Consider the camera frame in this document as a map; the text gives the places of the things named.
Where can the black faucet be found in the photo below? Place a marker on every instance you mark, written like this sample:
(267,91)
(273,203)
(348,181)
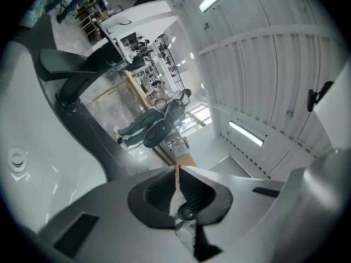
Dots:
(68,64)

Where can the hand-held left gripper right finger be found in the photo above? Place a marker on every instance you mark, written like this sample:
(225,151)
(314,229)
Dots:
(246,201)

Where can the white cabinet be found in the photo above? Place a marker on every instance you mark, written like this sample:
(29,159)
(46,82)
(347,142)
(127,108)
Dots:
(142,18)

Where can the light wooden table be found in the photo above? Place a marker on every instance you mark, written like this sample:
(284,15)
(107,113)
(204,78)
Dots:
(134,83)

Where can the dark wooden vanity cabinet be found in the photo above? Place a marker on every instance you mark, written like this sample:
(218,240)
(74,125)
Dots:
(93,130)

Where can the white sink basin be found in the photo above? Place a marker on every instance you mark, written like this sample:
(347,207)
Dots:
(49,152)

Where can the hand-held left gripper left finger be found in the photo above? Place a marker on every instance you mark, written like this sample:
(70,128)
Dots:
(115,229)

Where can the light wooden chair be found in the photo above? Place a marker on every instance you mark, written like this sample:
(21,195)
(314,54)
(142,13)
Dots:
(90,18)

